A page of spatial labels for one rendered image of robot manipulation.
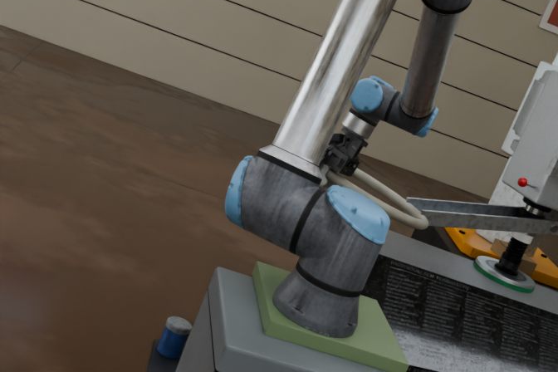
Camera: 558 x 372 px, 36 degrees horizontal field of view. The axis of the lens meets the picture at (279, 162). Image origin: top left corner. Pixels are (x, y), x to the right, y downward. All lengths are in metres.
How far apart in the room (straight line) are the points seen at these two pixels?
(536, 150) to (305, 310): 1.40
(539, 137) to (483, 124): 6.50
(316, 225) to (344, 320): 0.21
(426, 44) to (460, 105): 7.31
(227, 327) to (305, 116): 0.46
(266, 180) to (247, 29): 7.02
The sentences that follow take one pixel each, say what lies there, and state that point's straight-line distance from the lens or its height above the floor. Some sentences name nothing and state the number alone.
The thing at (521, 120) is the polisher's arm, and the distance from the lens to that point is 3.73.
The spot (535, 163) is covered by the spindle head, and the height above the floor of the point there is 1.24.
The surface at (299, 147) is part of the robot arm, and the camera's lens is 1.82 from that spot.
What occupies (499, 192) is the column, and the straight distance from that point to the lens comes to 3.81.
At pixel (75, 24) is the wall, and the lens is 8.81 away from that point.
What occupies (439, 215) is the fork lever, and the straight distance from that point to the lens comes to 2.83.
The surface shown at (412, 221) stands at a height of 0.99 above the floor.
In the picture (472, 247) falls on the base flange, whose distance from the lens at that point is 3.59.
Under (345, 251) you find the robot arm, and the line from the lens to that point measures 1.77.
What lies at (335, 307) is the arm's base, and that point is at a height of 0.94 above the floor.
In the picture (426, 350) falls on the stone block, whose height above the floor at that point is 0.64.
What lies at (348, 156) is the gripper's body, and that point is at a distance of 2.48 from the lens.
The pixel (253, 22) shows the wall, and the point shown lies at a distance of 8.78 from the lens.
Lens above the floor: 1.55
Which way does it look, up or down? 12 degrees down
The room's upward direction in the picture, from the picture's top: 22 degrees clockwise
